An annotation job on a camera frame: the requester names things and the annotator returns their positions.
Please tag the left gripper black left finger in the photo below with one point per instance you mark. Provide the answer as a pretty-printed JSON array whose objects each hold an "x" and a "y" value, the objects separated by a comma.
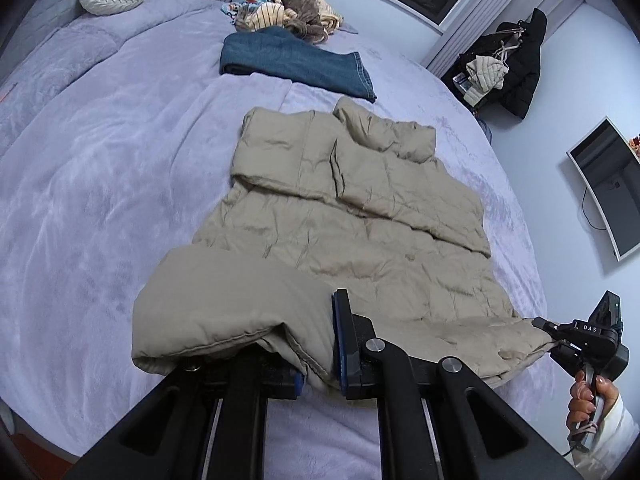
[{"x": 294, "y": 384}]

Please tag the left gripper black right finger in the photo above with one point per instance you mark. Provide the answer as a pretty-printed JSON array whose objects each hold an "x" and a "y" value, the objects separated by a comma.
[{"x": 353, "y": 366}]

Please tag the beige puffer jacket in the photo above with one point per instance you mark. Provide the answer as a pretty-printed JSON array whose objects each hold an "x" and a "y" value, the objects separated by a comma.
[{"x": 322, "y": 201}]

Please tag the white right sleeve forearm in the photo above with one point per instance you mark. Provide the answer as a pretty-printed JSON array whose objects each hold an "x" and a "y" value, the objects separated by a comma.
[{"x": 615, "y": 438}]

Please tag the pile of striped clothes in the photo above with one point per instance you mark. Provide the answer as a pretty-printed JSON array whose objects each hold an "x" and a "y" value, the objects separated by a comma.
[{"x": 310, "y": 20}]

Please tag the person's right hand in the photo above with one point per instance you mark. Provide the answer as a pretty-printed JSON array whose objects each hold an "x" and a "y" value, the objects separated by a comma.
[{"x": 583, "y": 399}]

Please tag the white framed monitor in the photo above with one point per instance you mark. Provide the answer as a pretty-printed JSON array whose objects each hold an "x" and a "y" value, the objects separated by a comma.
[{"x": 609, "y": 168}]

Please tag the beige striped hanging garment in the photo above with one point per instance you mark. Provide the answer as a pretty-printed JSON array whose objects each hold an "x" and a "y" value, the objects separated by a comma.
[{"x": 486, "y": 73}]

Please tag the lavender plush bed blanket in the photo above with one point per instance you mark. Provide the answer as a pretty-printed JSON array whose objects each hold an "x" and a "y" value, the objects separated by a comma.
[{"x": 117, "y": 136}]

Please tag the black coat on rack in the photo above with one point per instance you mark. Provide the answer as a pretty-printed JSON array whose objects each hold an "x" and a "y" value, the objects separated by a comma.
[{"x": 516, "y": 44}]

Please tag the folded blue denim jeans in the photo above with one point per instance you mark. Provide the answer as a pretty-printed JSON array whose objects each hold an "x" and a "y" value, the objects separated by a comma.
[{"x": 276, "y": 52}]

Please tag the grey window curtain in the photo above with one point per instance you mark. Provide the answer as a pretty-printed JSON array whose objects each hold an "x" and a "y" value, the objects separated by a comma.
[{"x": 478, "y": 17}]

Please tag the grey quilted headboard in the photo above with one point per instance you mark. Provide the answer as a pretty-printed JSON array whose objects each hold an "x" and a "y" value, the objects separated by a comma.
[{"x": 27, "y": 22}]

